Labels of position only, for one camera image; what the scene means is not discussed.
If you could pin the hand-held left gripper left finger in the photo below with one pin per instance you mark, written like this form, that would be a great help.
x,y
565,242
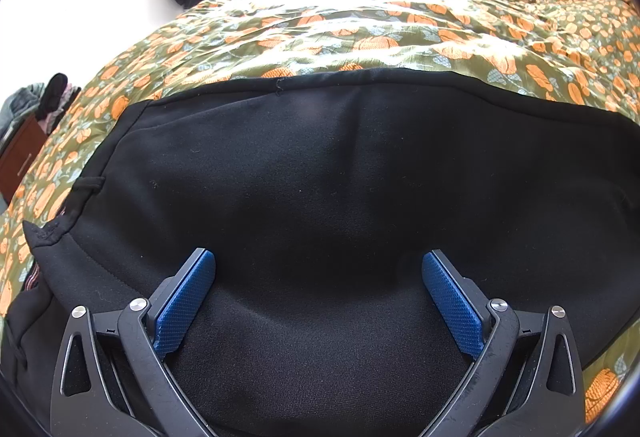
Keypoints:
x,y
185,303

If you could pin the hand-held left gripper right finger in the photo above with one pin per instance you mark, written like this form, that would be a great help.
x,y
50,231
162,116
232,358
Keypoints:
x,y
454,303

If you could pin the black pants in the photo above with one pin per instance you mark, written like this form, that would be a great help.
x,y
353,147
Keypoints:
x,y
320,227

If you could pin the brown wooden cabinet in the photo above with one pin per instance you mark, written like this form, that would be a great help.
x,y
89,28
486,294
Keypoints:
x,y
20,157

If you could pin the heap of clothes on cabinet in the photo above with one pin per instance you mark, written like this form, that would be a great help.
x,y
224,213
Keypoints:
x,y
40,102

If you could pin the green pumpkin print blanket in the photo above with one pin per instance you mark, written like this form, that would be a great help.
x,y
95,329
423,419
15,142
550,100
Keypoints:
x,y
350,32

